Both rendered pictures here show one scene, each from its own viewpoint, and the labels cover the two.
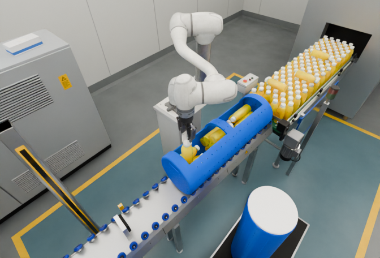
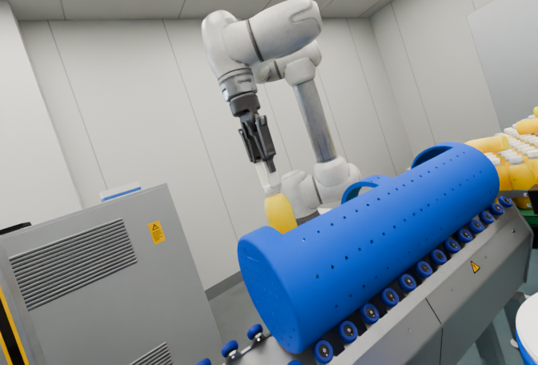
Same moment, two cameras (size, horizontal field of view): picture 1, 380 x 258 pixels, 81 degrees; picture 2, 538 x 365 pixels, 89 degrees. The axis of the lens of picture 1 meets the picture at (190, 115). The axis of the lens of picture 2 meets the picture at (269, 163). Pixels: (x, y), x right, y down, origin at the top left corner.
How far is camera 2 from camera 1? 94 cm
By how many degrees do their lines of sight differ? 45
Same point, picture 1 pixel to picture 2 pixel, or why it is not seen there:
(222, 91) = (282, 6)
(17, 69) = (98, 210)
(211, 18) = not seen: hidden behind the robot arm
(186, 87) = (214, 17)
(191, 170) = (287, 246)
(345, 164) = not seen: outside the picture
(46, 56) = (137, 195)
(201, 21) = not seen: hidden behind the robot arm
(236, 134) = (403, 186)
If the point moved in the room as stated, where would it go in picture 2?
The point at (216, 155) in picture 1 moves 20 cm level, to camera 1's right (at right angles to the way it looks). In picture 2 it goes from (359, 222) to (449, 199)
